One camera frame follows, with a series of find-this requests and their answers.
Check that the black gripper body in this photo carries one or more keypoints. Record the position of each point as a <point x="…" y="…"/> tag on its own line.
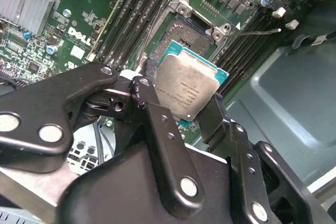
<point x="118" y="195"/>

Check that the silver CPU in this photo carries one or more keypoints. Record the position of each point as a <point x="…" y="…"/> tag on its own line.
<point x="183" y="85"/>

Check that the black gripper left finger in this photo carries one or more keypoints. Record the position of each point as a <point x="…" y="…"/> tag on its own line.
<point x="39" y="108"/>

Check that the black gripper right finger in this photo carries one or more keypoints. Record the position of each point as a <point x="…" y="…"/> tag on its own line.
<point x="244" y="182"/>

